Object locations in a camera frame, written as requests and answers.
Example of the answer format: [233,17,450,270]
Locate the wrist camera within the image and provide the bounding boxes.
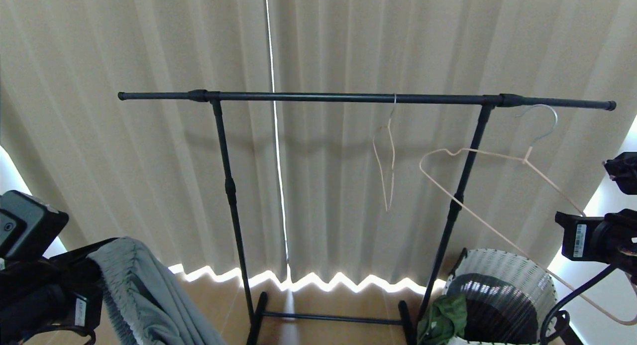
[603,152,637,195]
[0,190,69,261]

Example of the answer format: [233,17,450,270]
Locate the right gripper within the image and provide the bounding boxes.
[555,209,637,266]

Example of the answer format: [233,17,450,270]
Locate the black clothes rack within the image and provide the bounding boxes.
[117,89,617,345]

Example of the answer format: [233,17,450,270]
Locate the pale grey shorts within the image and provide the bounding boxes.
[87,237,229,345]

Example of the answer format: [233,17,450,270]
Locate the white laundry basket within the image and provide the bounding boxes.
[443,248,585,345]

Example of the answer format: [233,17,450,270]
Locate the pink clothes hanger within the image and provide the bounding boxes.
[419,104,637,327]
[372,94,397,212]

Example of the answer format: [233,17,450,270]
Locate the beige curtain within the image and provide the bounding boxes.
[0,0,637,293]

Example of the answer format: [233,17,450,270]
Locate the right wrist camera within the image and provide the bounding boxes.
[603,152,637,195]

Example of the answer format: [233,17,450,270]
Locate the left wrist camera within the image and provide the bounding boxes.
[0,190,69,261]

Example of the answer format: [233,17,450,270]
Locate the green garment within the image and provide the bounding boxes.
[417,294,468,345]

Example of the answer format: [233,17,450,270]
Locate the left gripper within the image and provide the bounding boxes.
[0,238,117,336]

